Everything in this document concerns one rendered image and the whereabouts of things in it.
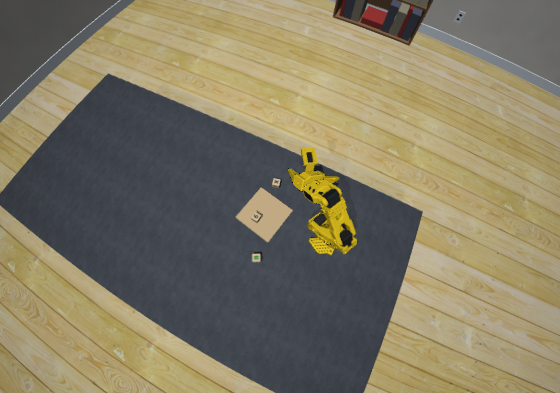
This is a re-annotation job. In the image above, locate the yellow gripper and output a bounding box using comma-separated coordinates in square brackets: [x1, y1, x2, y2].
[288, 148, 339, 191]

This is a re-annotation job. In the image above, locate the tan flat mat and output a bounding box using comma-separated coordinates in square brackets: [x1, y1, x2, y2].
[236, 188, 292, 242]

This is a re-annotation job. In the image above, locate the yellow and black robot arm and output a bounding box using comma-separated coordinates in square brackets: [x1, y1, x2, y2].
[302, 180, 357, 256]

